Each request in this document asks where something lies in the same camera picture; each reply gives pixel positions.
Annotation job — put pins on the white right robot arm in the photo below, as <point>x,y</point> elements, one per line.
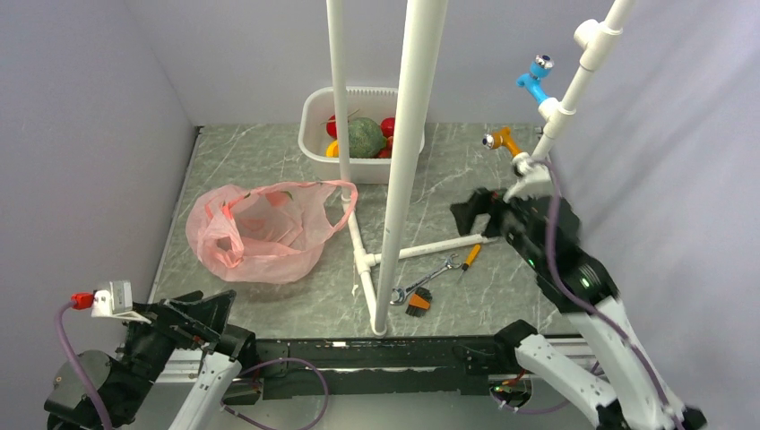
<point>629,393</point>

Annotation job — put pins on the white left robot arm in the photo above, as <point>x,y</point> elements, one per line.
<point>93,390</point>

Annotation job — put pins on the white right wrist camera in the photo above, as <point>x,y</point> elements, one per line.
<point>534,181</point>

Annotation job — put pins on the black orange hex key set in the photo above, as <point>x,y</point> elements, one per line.
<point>419,303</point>

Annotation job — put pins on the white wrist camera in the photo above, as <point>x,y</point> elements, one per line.
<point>112,300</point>
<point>534,181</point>

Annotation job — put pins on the orange toy faucet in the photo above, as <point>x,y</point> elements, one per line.
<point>502,138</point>

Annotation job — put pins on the green fake melon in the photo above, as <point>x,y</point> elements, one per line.
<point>366,138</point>

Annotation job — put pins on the red fake apple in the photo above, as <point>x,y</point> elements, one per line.
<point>331,127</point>

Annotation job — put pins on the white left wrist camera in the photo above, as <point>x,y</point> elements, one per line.
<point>112,300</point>

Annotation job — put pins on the white pvc pipe frame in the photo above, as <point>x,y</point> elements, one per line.
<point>422,36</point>

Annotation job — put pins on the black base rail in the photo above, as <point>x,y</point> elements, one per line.
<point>468,365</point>

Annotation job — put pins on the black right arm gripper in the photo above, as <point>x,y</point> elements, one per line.
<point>483,201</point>

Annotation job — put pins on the pink plastic bag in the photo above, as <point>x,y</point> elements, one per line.
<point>269,234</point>

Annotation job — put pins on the red fake cherry tomatoes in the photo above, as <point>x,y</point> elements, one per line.
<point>387,151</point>

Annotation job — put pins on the small orange screwdriver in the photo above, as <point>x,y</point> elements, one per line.
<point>471,257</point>

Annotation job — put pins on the white plastic basin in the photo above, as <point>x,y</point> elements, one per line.
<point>376,103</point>

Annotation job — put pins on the yellow fake banana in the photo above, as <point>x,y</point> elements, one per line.
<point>333,150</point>

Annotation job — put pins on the silver combination wrench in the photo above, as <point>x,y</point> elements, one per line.
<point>400,296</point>

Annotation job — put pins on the blue toy faucet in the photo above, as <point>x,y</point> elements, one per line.
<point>539,69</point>

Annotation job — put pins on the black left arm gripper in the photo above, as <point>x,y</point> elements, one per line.
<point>188,318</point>

